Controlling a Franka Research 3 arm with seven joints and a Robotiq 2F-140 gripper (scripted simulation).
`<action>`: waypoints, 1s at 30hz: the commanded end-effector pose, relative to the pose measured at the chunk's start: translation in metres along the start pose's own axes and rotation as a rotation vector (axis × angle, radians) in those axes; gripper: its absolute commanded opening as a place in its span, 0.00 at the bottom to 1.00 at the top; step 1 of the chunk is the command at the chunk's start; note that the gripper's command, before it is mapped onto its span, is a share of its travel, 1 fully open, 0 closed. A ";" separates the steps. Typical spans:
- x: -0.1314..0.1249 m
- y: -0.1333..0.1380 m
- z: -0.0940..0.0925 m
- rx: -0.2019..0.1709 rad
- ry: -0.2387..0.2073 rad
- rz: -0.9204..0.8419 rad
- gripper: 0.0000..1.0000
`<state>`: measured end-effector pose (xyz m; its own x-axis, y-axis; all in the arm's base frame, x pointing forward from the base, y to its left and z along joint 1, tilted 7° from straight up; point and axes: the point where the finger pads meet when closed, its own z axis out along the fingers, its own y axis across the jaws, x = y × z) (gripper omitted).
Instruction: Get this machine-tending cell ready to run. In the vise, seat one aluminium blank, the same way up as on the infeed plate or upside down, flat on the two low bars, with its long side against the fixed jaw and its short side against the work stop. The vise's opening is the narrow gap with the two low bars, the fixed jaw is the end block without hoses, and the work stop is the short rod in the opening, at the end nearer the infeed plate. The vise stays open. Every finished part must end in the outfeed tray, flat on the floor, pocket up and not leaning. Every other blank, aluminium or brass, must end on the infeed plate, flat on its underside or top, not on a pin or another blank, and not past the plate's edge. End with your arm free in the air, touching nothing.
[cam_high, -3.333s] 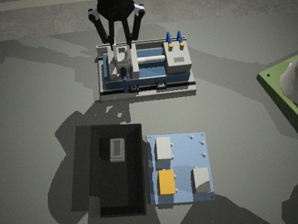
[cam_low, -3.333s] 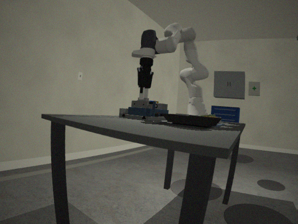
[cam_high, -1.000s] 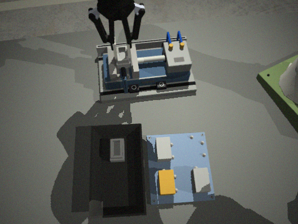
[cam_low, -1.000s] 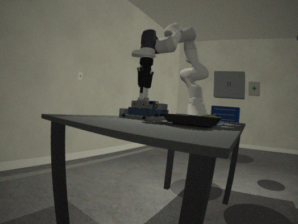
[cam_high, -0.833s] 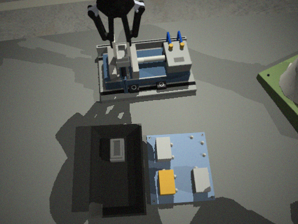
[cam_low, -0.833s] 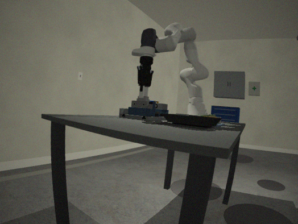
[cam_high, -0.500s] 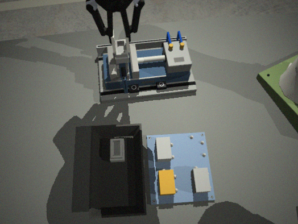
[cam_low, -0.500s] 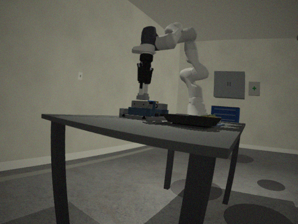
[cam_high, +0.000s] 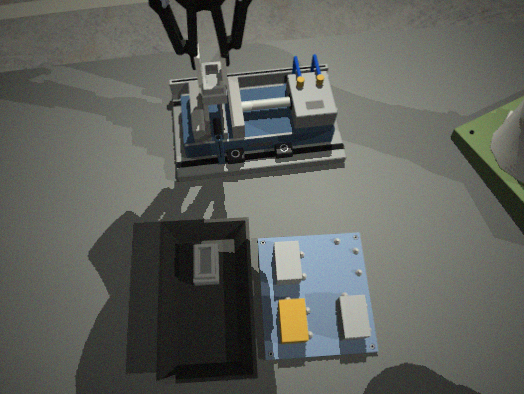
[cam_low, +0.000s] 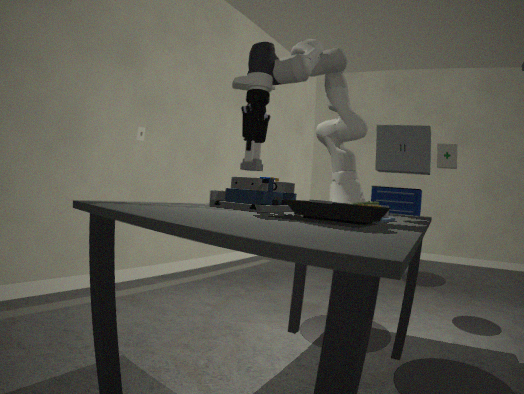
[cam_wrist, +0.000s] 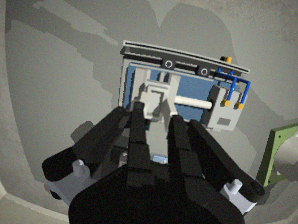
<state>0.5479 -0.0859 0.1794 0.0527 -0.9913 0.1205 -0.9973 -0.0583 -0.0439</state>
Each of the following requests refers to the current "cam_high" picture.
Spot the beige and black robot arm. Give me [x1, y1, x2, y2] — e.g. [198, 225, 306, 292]
[490, 100, 524, 183]

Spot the grey narrow flat bar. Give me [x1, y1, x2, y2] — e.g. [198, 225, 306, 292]
[203, 105, 212, 141]

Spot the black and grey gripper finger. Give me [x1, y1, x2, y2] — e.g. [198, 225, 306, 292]
[208, 0, 252, 85]
[149, 0, 204, 88]

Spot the yellow rectangular block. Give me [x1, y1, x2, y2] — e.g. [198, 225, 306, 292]
[278, 298, 309, 344]

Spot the grey metal parallel bar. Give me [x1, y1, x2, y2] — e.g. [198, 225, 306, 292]
[220, 104, 228, 139]

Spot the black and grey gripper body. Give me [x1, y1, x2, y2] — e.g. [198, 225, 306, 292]
[175, 0, 225, 12]

